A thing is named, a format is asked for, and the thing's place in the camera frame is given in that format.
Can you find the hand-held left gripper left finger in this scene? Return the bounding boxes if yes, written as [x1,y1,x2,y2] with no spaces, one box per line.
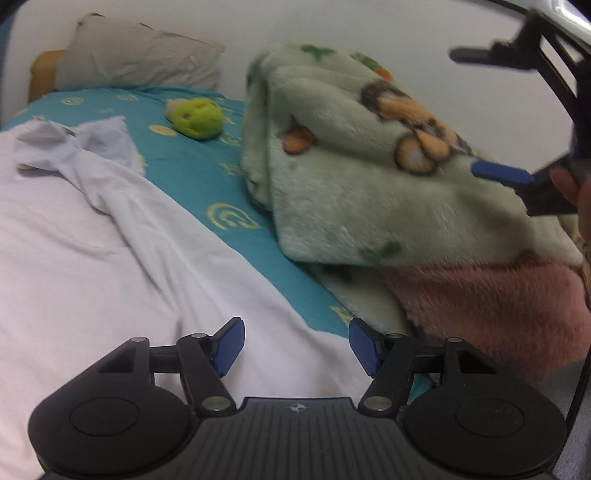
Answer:
[97,316,246,416]

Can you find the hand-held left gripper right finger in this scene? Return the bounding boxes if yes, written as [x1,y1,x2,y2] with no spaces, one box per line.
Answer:
[348,316,502,415]

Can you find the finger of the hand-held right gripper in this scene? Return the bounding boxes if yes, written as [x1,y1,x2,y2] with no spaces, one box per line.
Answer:
[471,154,578,217]
[449,41,525,64]

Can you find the white t-shirt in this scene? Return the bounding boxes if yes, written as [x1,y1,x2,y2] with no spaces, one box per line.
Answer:
[0,115,370,480]

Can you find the person's right hand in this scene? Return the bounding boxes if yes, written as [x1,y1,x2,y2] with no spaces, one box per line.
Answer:
[549,166,583,210]

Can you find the pink fluffy blanket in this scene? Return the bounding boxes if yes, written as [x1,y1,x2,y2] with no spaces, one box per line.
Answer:
[383,258,591,388]

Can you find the green printed fleece blanket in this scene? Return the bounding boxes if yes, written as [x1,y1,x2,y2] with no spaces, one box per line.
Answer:
[241,42,583,342]

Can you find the green plush toy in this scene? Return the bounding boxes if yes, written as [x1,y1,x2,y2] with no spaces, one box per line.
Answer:
[167,98,225,139]

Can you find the grey pillow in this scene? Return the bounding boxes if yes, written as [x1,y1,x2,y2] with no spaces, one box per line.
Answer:
[55,13,225,90]

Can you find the yellow headboard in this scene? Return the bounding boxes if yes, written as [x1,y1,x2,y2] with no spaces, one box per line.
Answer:
[28,50,65,102]

